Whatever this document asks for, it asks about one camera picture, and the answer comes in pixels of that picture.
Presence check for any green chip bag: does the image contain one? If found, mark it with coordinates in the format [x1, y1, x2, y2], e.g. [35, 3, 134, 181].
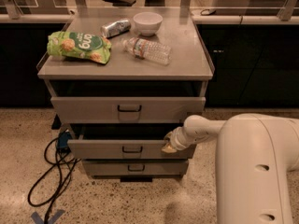
[47, 32, 111, 64]

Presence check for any blue tape cross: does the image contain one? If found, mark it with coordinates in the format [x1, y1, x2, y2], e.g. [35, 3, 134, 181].
[30, 208, 66, 224]

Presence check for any blue power adapter box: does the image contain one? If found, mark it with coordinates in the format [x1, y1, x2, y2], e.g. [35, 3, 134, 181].
[56, 131, 72, 153]

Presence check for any grey drawer cabinet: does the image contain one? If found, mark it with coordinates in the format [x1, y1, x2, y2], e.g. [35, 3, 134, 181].
[38, 7, 213, 178]

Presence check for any black office chair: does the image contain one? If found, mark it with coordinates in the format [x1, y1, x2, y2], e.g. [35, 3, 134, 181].
[103, 0, 136, 7]

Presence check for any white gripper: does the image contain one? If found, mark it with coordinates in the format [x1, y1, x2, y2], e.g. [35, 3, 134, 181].
[162, 127, 190, 153]

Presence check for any grey top drawer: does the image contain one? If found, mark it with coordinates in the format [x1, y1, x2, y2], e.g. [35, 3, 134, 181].
[51, 97, 206, 124]

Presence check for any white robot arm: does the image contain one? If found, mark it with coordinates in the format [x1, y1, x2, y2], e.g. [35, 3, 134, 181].
[163, 113, 299, 224]

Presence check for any grey drawer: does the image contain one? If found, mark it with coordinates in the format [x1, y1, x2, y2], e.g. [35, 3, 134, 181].
[68, 123, 196, 160]
[51, 97, 206, 124]
[82, 160, 189, 176]

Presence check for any grey bottom drawer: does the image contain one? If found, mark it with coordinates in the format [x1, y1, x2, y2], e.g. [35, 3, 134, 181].
[82, 160, 189, 176]

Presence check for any clear plastic water bottle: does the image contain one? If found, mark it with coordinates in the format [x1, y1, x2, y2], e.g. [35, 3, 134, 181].
[122, 37, 171, 65]

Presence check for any white bowl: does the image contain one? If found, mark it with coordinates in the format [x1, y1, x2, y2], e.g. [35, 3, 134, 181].
[133, 12, 163, 36]

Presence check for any black cable on ledge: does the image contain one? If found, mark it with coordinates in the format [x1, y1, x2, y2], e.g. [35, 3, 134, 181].
[199, 8, 218, 17]

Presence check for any silver soda can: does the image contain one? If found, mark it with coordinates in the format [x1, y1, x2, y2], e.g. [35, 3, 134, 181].
[101, 19, 131, 38]

